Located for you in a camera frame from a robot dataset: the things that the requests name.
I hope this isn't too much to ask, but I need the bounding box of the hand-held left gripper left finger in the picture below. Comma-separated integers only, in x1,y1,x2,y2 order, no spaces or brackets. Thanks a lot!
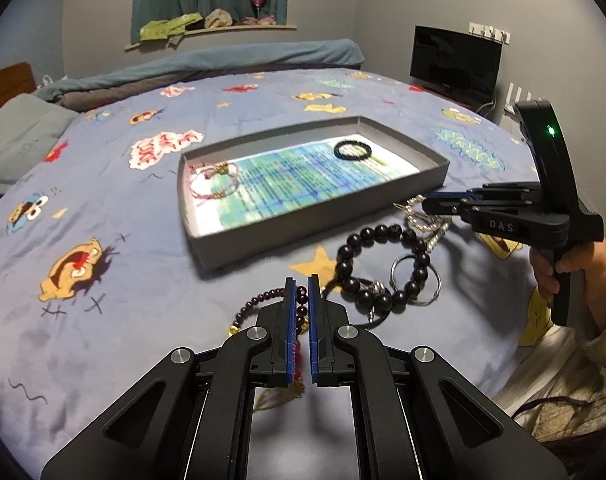
40,276,300,480

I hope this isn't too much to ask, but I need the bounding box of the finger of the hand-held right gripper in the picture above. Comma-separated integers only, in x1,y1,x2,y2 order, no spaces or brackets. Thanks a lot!
422,196,550,222
425,183,544,200

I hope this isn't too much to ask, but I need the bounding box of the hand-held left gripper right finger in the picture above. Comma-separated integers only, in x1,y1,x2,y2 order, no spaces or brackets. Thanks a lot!
308,274,569,480

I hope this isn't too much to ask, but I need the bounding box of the round pearl hair clip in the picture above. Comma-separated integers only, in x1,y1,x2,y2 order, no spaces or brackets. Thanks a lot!
394,195,453,235

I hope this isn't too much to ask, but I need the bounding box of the pearl bar hair clip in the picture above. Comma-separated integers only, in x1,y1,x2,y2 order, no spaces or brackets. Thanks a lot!
423,227,449,257

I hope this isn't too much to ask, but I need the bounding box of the small dark bead bracelet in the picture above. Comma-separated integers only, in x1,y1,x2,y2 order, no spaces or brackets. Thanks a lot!
228,287,311,337

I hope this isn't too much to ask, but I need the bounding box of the red bead gold charm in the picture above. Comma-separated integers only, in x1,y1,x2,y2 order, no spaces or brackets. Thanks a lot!
255,305,311,413

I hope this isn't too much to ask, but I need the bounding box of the large black bead bracelet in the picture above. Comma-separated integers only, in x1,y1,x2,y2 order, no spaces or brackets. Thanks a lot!
334,225,431,313

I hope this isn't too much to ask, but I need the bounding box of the silver hoop bangle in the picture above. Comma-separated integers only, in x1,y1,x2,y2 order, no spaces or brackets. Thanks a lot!
412,264,442,307
389,255,418,292

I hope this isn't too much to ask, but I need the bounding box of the shallow grey cardboard box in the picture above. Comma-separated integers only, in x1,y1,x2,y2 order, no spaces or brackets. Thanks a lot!
176,116,450,267

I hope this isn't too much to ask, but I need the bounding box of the person's right forearm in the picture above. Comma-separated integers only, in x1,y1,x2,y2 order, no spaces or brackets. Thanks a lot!
578,237,606,366

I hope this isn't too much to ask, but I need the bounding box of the person's right hand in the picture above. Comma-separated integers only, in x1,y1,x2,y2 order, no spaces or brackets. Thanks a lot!
530,240,606,311

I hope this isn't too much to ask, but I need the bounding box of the white router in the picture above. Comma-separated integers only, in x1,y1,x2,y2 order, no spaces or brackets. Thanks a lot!
503,82,541,117

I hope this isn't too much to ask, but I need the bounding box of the black flat screen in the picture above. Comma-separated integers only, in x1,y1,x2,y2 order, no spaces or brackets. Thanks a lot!
409,25,503,106

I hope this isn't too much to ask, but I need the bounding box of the blue-green printed paper sheet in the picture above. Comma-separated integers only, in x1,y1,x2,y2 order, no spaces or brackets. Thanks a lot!
190,136,418,235

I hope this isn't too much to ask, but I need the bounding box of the cartoon printed blue bedsheet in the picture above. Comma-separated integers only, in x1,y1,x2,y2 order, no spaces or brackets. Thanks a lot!
0,65,584,480

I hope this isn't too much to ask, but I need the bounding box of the person's fuzzy cream clothing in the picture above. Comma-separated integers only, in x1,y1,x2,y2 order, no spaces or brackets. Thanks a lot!
493,330,606,461

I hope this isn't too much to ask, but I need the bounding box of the blue blanket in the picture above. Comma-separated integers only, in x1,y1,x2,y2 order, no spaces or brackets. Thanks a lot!
35,38,366,111

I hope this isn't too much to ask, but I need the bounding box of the wooden window shelf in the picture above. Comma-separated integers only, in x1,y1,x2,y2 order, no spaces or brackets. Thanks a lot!
124,24,298,52

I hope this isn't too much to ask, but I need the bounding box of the grey blanket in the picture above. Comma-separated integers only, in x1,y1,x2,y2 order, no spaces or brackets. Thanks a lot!
58,67,224,109

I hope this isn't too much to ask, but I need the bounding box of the beige plush toy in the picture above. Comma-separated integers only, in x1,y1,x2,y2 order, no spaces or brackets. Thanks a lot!
204,8,233,30

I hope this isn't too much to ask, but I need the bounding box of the green cloth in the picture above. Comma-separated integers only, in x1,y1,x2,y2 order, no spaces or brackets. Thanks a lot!
139,12,204,43

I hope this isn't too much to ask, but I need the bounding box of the grey-green pillow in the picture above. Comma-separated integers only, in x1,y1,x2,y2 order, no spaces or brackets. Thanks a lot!
0,94,80,196

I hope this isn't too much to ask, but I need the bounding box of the wooden headboard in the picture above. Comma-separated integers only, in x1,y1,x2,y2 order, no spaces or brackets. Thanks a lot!
0,62,36,118

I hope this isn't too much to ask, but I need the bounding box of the teal bead bracelet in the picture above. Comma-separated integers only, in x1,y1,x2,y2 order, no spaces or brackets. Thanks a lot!
333,140,373,160

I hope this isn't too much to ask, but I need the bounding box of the white wall hook rack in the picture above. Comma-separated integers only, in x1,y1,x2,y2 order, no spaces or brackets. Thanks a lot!
468,22,511,43

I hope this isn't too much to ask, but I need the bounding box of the pink string bracelet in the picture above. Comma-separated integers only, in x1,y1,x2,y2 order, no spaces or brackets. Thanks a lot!
188,161,241,206

